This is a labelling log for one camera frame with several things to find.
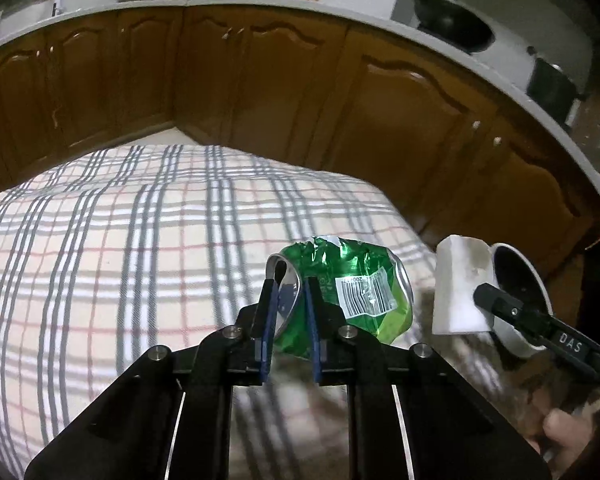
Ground right hand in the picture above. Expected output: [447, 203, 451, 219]
[521, 388, 600, 479]

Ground brown wooden kitchen cabinets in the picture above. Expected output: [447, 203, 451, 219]
[0, 6, 600, 275]

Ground plaid tablecloth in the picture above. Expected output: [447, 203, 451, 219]
[0, 144, 505, 477]

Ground crushed green soda can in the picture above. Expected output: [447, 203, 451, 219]
[265, 235, 414, 359]

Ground white foam block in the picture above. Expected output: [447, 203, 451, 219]
[431, 234, 495, 336]

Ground black cooking pot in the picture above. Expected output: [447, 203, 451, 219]
[526, 46, 588, 129]

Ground white trash bin black liner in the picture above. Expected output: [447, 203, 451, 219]
[491, 243, 553, 360]

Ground black wok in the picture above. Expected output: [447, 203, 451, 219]
[414, 0, 495, 54]

